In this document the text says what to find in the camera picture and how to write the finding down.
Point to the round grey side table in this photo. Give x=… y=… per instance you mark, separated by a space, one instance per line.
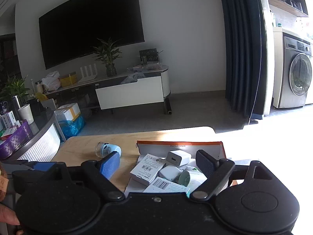
x=39 y=141

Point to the yellow box on cabinet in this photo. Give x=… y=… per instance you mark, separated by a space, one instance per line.
x=68 y=79

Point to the bamboo plant in glass vase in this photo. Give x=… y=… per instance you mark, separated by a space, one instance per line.
x=107 y=52

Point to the black rolled mat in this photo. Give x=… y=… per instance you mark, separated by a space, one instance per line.
x=168 y=109

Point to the purple storage basket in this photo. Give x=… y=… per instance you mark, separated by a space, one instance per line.
x=21 y=136

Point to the silver washing machine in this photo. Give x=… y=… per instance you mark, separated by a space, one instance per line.
x=297 y=72

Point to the white TV cabinet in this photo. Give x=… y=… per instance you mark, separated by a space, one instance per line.
x=154 y=88

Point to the person's left hand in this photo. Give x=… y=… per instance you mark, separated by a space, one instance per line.
x=8 y=216

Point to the white plastic bag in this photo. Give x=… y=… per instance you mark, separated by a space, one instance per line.
x=51 y=81

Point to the white router with antennas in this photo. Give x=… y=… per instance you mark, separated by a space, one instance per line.
x=88 y=73

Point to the dark framed picture box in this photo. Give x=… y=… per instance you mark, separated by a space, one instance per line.
x=149 y=56

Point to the wooden coffee table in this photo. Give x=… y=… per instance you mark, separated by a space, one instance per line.
x=82 y=148

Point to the white yellow cardboard box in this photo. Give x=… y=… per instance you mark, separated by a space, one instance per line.
x=68 y=112

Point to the blue plastic bag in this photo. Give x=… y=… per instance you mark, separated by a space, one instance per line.
x=72 y=128

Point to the dark blue curtain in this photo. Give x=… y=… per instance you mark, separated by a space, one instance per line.
x=246 y=57

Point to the white power adapter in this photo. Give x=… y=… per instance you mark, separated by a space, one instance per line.
x=170 y=173
x=178 y=158

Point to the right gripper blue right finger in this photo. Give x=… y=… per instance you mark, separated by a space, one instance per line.
x=217 y=172

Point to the grey cloth on cabinet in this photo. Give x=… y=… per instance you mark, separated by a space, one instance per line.
x=133 y=78

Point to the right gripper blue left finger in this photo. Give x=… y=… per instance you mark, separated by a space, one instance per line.
x=99 y=173

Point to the green plant on side table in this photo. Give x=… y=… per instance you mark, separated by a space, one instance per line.
x=15 y=87

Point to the teal white product box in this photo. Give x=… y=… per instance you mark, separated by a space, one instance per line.
x=161 y=185

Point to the black wall television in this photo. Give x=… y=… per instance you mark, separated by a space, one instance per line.
x=74 y=28

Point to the white paper cup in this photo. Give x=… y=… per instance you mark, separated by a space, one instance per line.
x=26 y=113

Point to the white power adapter box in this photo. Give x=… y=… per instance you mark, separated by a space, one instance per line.
x=147 y=169

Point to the orange white cardboard tray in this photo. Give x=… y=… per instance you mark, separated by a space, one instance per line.
x=161 y=149

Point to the light blue toothpick jar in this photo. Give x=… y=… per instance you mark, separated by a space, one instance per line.
x=103 y=149

